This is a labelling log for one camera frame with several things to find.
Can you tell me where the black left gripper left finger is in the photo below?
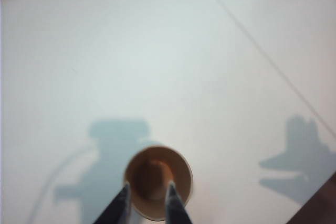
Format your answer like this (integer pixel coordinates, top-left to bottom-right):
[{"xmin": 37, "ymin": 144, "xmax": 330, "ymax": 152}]
[{"xmin": 93, "ymin": 182, "xmax": 132, "ymax": 224}]

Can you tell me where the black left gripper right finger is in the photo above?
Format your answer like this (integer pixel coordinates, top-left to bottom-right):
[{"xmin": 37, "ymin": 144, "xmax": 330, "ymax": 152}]
[{"xmin": 164, "ymin": 180, "xmax": 194, "ymax": 224}]

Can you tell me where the brown paper cup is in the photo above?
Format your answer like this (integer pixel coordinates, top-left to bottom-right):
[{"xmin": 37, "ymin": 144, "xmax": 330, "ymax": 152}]
[{"xmin": 123, "ymin": 145, "xmax": 194, "ymax": 221}]

